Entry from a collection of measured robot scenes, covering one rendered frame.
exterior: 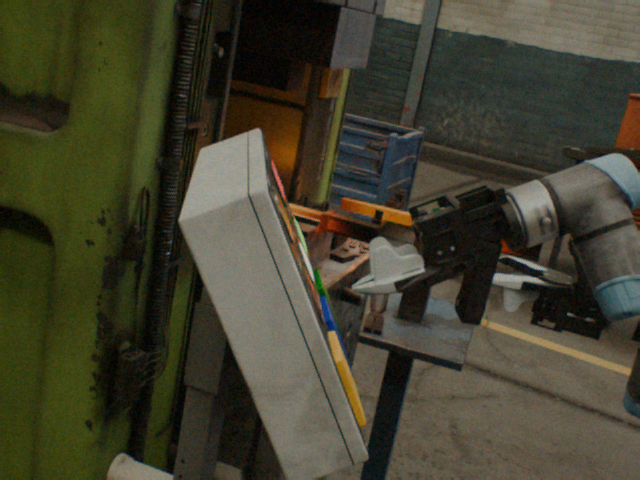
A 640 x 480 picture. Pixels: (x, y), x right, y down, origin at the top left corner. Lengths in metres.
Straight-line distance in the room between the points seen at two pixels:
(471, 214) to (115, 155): 0.47
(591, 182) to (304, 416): 0.46
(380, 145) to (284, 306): 4.51
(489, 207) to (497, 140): 8.25
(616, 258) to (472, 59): 8.35
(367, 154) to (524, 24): 4.28
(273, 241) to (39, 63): 0.63
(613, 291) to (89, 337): 0.70
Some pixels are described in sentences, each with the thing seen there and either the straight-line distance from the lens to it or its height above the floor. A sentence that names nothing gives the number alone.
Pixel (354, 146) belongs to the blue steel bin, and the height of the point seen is 0.58.
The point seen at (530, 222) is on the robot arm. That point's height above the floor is 1.16.
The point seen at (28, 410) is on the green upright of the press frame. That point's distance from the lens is 1.37.
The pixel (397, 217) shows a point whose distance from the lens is 1.77.
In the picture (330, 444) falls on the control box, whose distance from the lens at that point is 0.77.
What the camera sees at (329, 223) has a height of 1.00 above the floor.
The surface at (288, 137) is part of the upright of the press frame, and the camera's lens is 1.70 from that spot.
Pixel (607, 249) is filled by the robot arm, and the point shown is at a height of 1.15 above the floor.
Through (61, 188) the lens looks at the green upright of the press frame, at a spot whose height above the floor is 1.06.
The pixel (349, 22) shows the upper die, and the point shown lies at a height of 1.34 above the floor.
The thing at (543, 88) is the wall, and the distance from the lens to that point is 9.10.
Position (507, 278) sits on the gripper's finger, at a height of 1.00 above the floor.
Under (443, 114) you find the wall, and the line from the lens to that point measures 9.39.
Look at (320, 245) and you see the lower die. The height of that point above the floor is 0.95.
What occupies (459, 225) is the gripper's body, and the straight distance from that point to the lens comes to 0.96.
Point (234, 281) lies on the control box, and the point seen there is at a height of 1.12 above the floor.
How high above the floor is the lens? 1.35
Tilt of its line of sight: 15 degrees down
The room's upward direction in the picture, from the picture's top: 11 degrees clockwise
